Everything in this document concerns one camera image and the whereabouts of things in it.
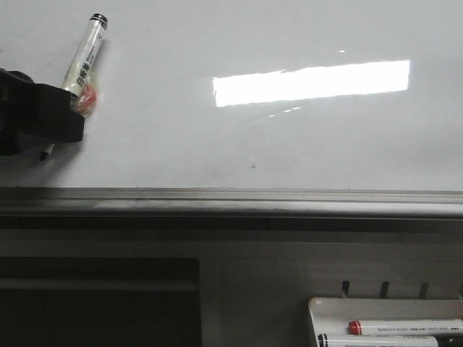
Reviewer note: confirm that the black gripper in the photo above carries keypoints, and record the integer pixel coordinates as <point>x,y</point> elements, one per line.
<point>29,109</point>

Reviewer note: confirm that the black whiteboard marker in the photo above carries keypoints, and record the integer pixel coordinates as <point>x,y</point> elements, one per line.
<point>80,70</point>

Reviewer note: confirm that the white whiteboard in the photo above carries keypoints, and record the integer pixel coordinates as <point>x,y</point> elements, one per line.
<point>251,94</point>

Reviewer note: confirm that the white marker tray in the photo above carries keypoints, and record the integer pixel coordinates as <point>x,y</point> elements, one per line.
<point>331,315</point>

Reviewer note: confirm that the black capped marker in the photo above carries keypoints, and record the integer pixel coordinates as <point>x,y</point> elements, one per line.
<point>375,341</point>

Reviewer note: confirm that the red capped marker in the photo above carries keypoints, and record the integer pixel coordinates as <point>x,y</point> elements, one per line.
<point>405,327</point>

